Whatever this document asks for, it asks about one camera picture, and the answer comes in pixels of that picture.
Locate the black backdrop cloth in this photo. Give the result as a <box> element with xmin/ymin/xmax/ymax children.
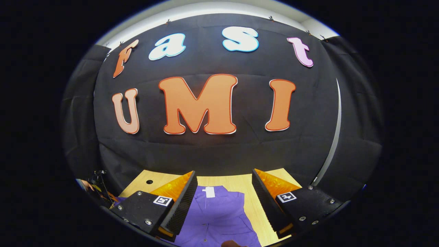
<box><xmin>61</xmin><ymin>13</ymin><xmax>383</xmax><ymax>203</ymax></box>

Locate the purple shirt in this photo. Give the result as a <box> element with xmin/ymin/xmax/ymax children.
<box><xmin>115</xmin><ymin>186</ymin><xmax>262</xmax><ymax>247</ymax></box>

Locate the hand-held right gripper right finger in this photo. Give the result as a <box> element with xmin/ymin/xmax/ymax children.
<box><xmin>252</xmin><ymin>168</ymin><xmax>351</xmax><ymax>240</ymax></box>

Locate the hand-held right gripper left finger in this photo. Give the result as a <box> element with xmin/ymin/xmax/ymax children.
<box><xmin>110</xmin><ymin>171</ymin><xmax>198</xmax><ymax>242</ymax></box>

